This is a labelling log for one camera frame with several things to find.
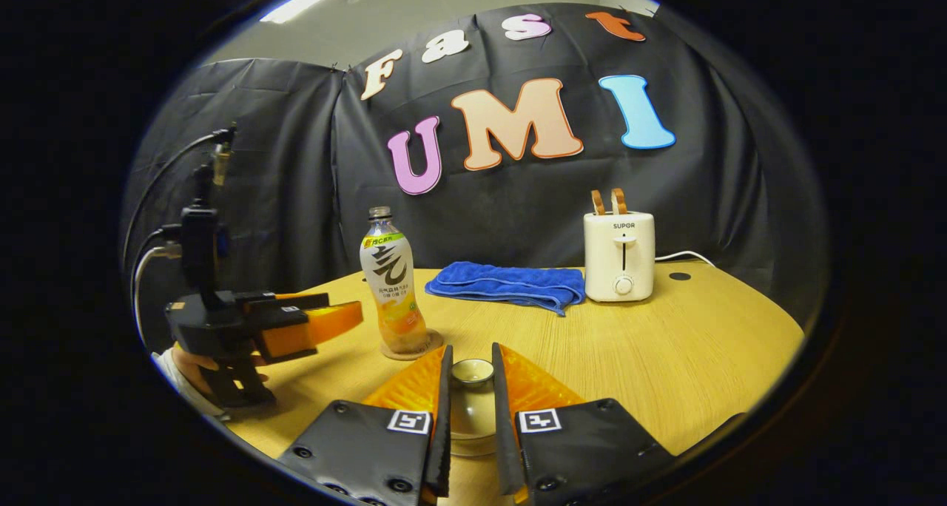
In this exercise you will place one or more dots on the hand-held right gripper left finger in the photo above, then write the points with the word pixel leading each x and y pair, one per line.
pixel 442 432

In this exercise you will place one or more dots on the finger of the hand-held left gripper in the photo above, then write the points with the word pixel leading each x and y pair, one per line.
pixel 288 301
pixel 318 328

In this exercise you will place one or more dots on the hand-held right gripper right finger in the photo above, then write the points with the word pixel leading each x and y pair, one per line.
pixel 506 432

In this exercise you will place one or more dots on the cream ceramic teacup lid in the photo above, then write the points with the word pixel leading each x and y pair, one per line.
pixel 473 406

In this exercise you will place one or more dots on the clear labelled water bottle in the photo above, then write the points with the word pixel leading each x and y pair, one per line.
pixel 392 284

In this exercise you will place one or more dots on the round brown coaster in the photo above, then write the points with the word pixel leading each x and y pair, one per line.
pixel 433 343

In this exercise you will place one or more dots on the blue folded towel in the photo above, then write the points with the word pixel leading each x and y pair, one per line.
pixel 507 282

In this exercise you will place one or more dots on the white toaster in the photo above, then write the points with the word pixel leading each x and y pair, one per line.
pixel 620 258

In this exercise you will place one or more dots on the black table grommet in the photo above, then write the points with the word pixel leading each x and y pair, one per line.
pixel 679 276

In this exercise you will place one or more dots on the toast bread slice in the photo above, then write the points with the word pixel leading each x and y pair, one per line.
pixel 598 203
pixel 619 200

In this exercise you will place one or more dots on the black backdrop cloth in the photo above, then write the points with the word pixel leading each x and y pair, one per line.
pixel 725 158

